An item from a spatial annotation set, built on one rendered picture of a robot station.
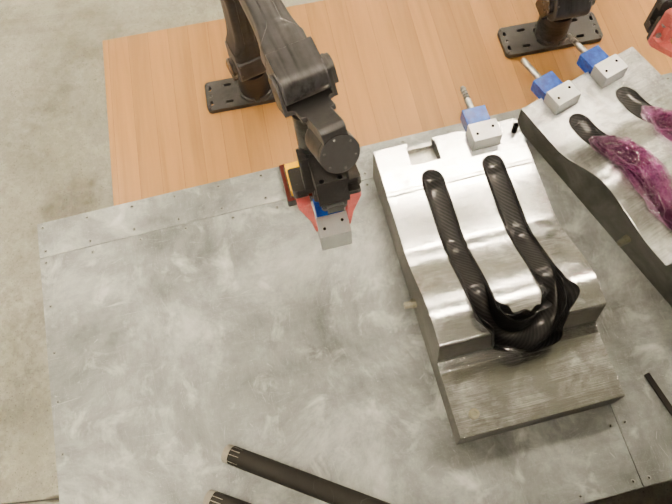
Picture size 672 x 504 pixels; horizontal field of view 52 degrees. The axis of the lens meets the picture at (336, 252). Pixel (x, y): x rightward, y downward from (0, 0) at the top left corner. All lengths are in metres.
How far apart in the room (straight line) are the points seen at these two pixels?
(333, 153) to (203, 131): 0.53
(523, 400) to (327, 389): 0.31
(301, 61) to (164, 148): 0.52
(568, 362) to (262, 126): 0.71
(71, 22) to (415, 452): 2.13
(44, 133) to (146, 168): 1.20
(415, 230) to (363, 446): 0.36
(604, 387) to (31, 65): 2.21
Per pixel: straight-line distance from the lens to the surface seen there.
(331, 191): 0.93
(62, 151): 2.49
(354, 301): 1.20
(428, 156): 1.25
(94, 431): 1.23
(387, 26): 1.51
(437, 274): 1.11
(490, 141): 1.23
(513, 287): 1.09
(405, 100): 1.40
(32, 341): 2.24
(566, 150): 1.31
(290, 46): 0.95
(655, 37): 1.06
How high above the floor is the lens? 1.93
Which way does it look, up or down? 66 degrees down
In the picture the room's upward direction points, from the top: 7 degrees counter-clockwise
